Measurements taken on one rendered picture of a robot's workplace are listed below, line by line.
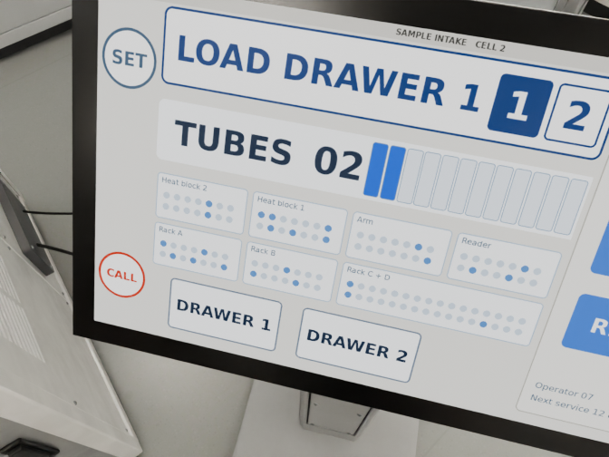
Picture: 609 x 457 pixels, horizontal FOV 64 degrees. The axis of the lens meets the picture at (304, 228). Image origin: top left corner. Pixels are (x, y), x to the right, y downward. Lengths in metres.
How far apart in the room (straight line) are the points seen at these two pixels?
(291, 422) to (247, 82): 1.10
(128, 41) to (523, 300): 0.33
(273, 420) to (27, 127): 1.41
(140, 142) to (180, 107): 0.04
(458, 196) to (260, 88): 0.15
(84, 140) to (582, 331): 0.39
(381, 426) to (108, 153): 1.11
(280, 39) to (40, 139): 1.77
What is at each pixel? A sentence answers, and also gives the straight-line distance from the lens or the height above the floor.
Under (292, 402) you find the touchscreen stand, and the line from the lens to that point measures 1.37.
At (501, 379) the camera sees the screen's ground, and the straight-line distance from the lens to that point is 0.42.
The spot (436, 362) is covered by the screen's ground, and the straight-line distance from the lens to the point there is 0.40.
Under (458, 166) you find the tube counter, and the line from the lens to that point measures 0.35.
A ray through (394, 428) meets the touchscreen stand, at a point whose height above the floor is 0.04.
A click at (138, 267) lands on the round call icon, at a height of 1.02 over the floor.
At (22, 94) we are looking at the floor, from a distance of 2.27.
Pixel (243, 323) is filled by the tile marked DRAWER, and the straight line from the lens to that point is 0.40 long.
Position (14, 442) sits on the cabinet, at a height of 0.55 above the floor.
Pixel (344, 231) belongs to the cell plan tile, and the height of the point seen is 1.07.
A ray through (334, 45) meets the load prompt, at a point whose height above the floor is 1.17.
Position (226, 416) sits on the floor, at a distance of 1.41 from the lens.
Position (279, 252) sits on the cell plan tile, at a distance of 0.37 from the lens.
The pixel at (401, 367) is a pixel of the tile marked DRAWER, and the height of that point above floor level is 1.00.
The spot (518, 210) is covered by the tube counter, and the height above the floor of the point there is 1.10.
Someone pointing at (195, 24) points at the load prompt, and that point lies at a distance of 0.36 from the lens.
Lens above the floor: 1.38
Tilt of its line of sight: 59 degrees down
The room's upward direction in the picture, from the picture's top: 1 degrees clockwise
